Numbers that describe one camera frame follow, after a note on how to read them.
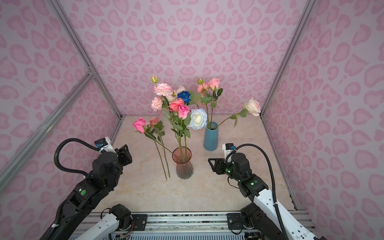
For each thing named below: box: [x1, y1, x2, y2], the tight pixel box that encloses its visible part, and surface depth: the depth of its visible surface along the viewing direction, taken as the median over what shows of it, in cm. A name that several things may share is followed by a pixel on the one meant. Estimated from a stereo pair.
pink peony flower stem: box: [150, 75, 183, 160], surface depth 64 cm
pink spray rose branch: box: [197, 77, 224, 122], surface depth 78 cm
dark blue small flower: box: [177, 90, 191, 106], surface depth 69 cm
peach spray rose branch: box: [166, 91, 177, 103], surface depth 71 cm
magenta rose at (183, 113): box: [178, 105, 191, 159], surface depth 60 cm
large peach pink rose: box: [216, 97, 261, 128], surface depth 66 cm
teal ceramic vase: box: [203, 121, 219, 151], surface depth 102 cm
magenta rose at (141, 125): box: [132, 117, 168, 181], surface depth 61 cm
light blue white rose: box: [187, 108, 208, 130], surface depth 61 cm
